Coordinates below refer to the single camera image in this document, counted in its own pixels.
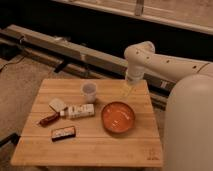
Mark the pale translucent gripper body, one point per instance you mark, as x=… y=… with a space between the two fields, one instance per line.
x=126 y=89

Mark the black object at left edge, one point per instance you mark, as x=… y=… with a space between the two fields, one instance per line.
x=13 y=138

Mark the orange bowl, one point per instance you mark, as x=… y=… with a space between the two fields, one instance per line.
x=117 y=117

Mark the black rectangular eraser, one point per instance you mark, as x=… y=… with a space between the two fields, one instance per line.
x=63 y=133

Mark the long metal rail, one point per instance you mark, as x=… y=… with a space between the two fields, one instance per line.
x=68 y=49

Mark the white plastic cup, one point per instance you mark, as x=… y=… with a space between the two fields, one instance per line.
x=89 y=90

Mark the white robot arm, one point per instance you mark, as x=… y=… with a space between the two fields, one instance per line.
x=188 y=130

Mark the wooden table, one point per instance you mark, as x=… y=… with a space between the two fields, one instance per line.
x=92 y=145

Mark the white bottle lying down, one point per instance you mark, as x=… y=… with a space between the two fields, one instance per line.
x=78 y=111

